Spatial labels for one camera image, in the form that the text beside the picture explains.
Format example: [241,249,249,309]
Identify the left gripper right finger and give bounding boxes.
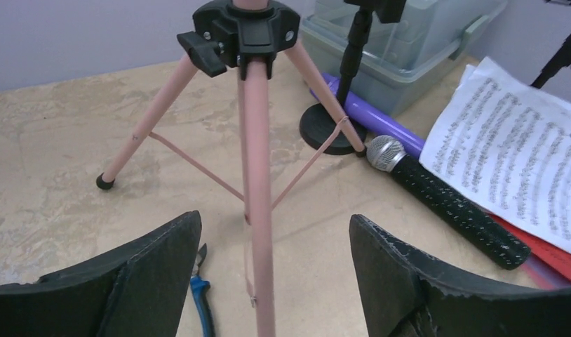
[349,214,571,337]

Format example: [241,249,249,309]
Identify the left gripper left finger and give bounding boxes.
[0,211,202,336]

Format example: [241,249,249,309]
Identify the silver condenser microphone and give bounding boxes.
[366,136,531,270]

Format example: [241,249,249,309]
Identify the red sheet music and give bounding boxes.
[490,214,571,281]

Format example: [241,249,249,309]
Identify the black round-base mic stand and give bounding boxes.
[299,1,405,157]

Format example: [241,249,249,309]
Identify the white sheet music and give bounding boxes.
[419,58,571,254]

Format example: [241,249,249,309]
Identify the purple microphone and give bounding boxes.
[299,92,424,159]

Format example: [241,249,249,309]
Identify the pink music stand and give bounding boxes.
[96,1,366,336]

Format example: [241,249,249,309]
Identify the black tripod mic stand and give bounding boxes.
[530,0,571,89]

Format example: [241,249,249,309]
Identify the blue sheet music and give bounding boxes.
[521,255,571,290]

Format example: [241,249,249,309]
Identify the translucent plastic storage box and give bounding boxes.
[300,0,507,116]

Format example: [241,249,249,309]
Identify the blue-handled pliers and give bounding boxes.
[189,244,216,337]

